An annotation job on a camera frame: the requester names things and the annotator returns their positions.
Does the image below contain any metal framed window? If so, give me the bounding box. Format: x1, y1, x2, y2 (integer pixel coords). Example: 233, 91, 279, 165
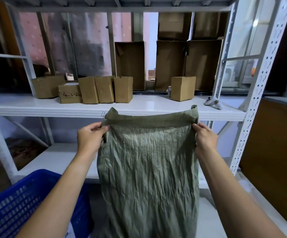
222, 0, 270, 87

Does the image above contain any wide cardboard box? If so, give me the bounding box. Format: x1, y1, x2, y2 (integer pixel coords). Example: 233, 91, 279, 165
32, 75, 66, 99

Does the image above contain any large open cardboard box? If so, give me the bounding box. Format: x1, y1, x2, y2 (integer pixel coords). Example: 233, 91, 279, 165
114, 41, 147, 91
185, 39, 223, 91
155, 40, 187, 92

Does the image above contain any person's right hand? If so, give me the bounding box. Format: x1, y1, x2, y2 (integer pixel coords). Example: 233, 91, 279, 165
192, 122, 219, 156

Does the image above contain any pink dotted curtain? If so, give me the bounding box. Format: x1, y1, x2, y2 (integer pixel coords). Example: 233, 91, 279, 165
18, 12, 133, 77

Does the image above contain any cube cardboard box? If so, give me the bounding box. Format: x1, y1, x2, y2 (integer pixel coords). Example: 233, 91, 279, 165
171, 76, 197, 102

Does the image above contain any white handheld scanner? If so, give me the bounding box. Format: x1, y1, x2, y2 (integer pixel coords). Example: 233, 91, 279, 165
204, 96, 223, 110

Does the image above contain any white metal shelf rack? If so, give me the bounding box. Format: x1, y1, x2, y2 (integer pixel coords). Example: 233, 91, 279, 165
0, 0, 287, 190

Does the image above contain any closed stacked cardboard box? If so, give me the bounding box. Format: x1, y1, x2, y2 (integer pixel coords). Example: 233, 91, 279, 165
157, 12, 192, 40
192, 12, 229, 39

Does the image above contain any person's right forearm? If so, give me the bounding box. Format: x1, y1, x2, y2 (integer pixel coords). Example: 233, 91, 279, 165
198, 143, 287, 238

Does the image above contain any green woven sack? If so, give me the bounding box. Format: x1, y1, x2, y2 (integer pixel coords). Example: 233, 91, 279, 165
97, 104, 200, 238

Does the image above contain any person's left hand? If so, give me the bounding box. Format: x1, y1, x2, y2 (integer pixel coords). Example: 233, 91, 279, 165
76, 122, 110, 159

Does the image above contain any blue plastic basket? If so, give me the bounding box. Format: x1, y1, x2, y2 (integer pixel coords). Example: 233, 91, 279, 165
0, 169, 93, 238

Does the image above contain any red patterned carton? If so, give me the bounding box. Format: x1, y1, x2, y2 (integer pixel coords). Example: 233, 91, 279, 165
0, 137, 49, 171

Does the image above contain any tall small cardboard box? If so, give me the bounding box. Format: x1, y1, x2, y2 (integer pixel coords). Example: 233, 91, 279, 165
78, 76, 100, 104
95, 76, 115, 104
113, 76, 134, 103

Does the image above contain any person's left forearm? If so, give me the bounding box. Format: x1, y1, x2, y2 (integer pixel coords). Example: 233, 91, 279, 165
16, 151, 99, 238

